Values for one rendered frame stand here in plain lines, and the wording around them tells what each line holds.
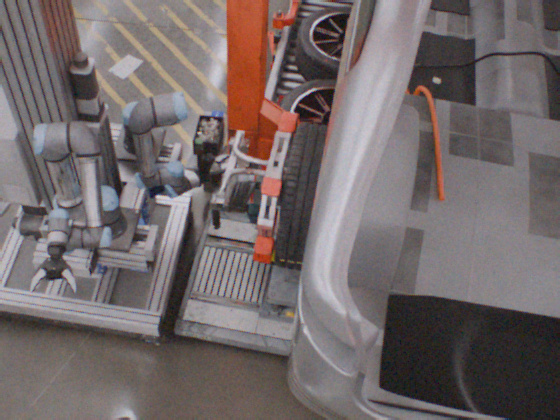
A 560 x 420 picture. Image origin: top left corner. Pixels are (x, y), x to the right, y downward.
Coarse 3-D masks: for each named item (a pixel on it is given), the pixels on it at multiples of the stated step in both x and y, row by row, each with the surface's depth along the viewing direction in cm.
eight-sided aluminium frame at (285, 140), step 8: (280, 136) 295; (288, 136) 296; (280, 144) 321; (288, 144) 296; (272, 152) 290; (280, 152) 325; (288, 152) 324; (272, 160) 287; (280, 160) 288; (288, 160) 329; (272, 168) 285; (280, 168) 285; (272, 176) 284; (280, 176) 284; (264, 200) 286; (272, 200) 285; (264, 208) 287; (272, 208) 286; (264, 216) 288; (272, 216) 286; (264, 224) 287; (272, 224) 287; (272, 232) 292
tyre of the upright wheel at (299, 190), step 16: (304, 128) 294; (320, 128) 298; (304, 144) 286; (320, 144) 286; (304, 160) 281; (320, 160) 281; (288, 176) 279; (304, 176) 279; (288, 192) 279; (304, 192) 278; (288, 208) 279; (304, 208) 279; (288, 224) 281; (304, 224) 280; (288, 240) 285; (304, 240) 283; (288, 256) 292
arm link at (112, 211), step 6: (102, 186) 285; (108, 186) 286; (102, 192) 283; (108, 192) 284; (114, 192) 285; (102, 198) 281; (108, 198) 282; (114, 198) 283; (108, 204) 281; (114, 204) 283; (108, 210) 282; (114, 210) 285; (120, 210) 291; (108, 216) 286; (114, 216) 288; (108, 222) 289
